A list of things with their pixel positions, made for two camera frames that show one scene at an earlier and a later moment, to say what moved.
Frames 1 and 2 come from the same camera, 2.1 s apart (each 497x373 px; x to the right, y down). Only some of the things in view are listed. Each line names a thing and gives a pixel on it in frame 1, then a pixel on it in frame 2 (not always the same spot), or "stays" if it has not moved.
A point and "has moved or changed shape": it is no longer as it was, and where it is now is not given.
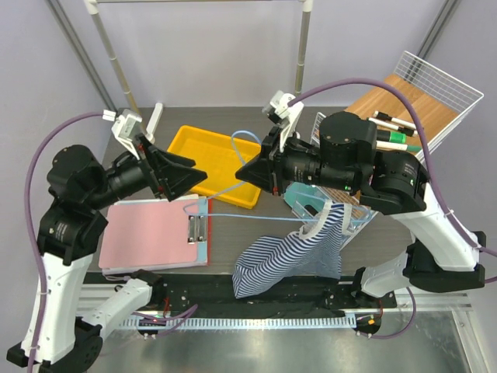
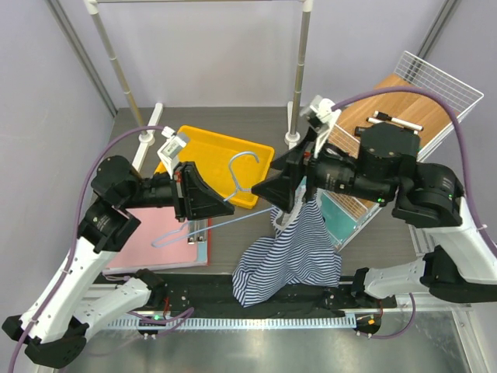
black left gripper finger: [167, 162] to [199, 190]
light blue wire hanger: [249, 181] to [154, 244]
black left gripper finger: [178, 182] to [203, 205]
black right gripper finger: [267, 145] to [290, 162]
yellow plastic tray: [220, 156] stays
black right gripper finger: [256, 172] to [279, 189]
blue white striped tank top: [312, 252] has moved or changed shape
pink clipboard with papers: [149, 235] stays
